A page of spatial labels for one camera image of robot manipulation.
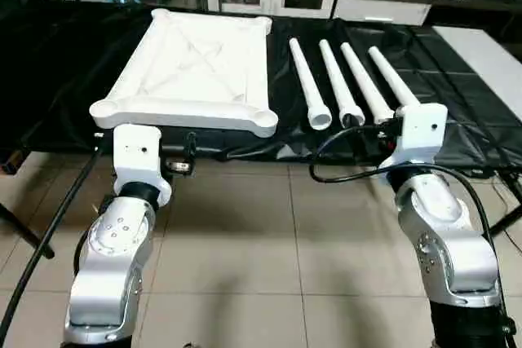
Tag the white side table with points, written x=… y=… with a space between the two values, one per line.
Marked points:
x=485 y=59

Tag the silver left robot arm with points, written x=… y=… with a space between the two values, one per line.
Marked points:
x=114 y=266

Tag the white drawer unit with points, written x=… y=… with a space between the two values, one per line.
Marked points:
x=379 y=11

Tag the black stand leg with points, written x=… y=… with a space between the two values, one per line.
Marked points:
x=507 y=218
x=24 y=230

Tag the black table mat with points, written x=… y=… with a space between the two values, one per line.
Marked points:
x=49 y=55

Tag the white plastic table top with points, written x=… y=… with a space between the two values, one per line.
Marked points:
x=196 y=63

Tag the white plastic table leg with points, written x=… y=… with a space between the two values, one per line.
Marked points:
x=307 y=79
x=392 y=79
x=363 y=79
x=338 y=79

